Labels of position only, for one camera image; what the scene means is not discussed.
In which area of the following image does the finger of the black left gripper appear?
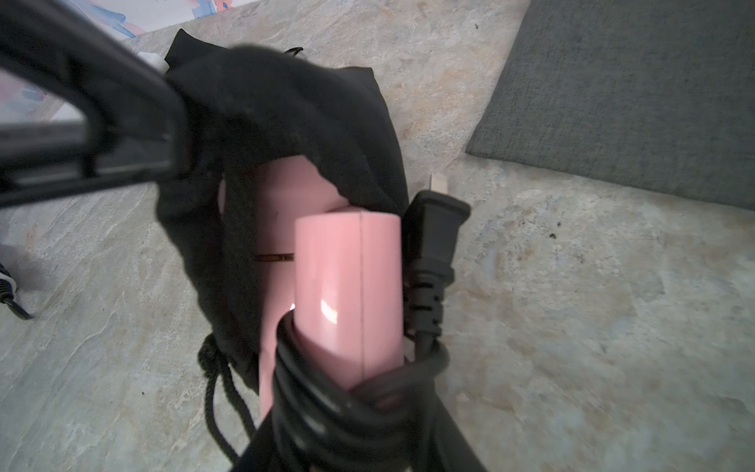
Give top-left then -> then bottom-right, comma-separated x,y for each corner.
1,1 -> 192,207

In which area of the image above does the white dryer plug and cord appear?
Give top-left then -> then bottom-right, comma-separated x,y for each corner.
0,262 -> 33,322

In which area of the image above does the black hair dryer power cord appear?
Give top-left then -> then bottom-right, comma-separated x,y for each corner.
267,173 -> 473,472

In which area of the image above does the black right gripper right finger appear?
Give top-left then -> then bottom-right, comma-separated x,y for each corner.
430,402 -> 487,472

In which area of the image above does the plain black drawstring pouch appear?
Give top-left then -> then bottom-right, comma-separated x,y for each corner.
154,28 -> 411,467

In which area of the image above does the pink folding hair dryer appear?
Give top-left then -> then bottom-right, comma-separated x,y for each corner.
217,154 -> 406,420

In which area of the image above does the grey fabric drawstring pouch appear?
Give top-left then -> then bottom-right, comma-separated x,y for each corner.
466,1 -> 754,210

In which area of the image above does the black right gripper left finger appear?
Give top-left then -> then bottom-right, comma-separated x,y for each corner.
230,413 -> 283,472

